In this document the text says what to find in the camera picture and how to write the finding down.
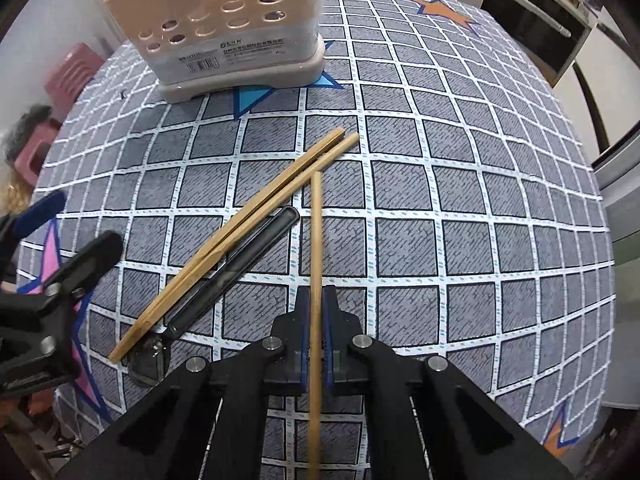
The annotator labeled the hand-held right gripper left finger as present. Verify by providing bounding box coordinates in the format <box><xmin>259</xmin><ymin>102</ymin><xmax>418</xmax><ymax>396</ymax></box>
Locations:
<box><xmin>55</xmin><ymin>286</ymin><xmax>312</xmax><ymax>480</ymax></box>

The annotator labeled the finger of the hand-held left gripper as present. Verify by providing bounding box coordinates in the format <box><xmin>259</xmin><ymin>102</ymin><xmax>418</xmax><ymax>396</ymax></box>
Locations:
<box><xmin>42</xmin><ymin>231</ymin><xmax>124</xmax><ymax>298</ymax></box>
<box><xmin>0</xmin><ymin>191</ymin><xmax>67</xmax><ymax>251</ymax></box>

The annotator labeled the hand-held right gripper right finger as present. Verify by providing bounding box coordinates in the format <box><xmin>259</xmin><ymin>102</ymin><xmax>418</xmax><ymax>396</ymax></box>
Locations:
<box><xmin>322</xmin><ymin>286</ymin><xmax>576</xmax><ymax>480</ymax></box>

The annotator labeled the black translucent spoon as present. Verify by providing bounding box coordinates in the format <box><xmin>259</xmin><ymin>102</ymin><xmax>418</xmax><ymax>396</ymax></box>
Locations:
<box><xmin>124</xmin><ymin>204</ymin><xmax>301</xmax><ymax>387</ymax></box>

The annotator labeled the wooden chopstick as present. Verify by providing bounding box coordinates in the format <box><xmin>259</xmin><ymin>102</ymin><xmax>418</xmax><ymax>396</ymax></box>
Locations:
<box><xmin>109</xmin><ymin>128</ymin><xmax>347</xmax><ymax>363</ymax></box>
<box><xmin>307</xmin><ymin>171</ymin><xmax>323</xmax><ymax>480</ymax></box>
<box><xmin>132</xmin><ymin>133</ymin><xmax>361</xmax><ymax>333</ymax></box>

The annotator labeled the beige plastic utensil holder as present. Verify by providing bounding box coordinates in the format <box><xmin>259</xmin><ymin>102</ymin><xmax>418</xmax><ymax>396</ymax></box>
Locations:
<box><xmin>103</xmin><ymin>0</ymin><xmax>328</xmax><ymax>104</ymax></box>

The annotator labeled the small pink plastic stool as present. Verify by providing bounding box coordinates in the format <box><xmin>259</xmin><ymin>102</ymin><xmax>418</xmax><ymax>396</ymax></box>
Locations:
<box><xmin>14</xmin><ymin>119</ymin><xmax>63</xmax><ymax>186</ymax></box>

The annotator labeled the stack of tall pink stools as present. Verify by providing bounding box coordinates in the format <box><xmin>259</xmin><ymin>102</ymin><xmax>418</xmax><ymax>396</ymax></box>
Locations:
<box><xmin>46</xmin><ymin>44</ymin><xmax>107</xmax><ymax>106</ymax></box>

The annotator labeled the grey checkered star tablecloth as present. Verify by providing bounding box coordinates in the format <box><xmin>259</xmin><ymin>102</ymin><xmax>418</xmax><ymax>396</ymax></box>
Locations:
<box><xmin>15</xmin><ymin>0</ymin><xmax>618</xmax><ymax>480</ymax></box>

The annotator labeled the black built-in oven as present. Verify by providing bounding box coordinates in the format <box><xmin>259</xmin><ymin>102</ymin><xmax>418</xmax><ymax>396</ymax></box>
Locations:
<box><xmin>482</xmin><ymin>0</ymin><xmax>593</xmax><ymax>77</ymax></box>

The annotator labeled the wooden chair frame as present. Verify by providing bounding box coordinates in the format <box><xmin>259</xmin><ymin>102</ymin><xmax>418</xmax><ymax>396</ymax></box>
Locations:
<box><xmin>0</xmin><ymin>400</ymin><xmax>56</xmax><ymax>480</ymax></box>

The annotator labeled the grey sliding door frame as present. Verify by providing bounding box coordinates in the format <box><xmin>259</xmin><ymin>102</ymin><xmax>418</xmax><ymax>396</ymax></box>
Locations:
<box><xmin>575</xmin><ymin>57</ymin><xmax>640</xmax><ymax>196</ymax></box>

